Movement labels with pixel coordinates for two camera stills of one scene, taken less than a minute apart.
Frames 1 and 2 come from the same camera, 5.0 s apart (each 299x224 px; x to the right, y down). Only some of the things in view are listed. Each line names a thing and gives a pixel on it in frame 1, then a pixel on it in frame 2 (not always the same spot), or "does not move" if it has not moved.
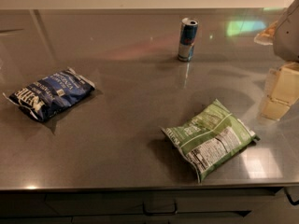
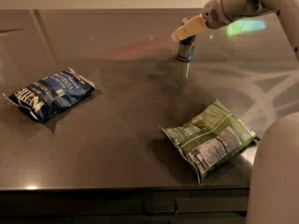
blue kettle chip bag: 47,96 does not move
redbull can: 187,38 does not move
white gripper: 288,36 -> 212,17
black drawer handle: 161,213 does not move
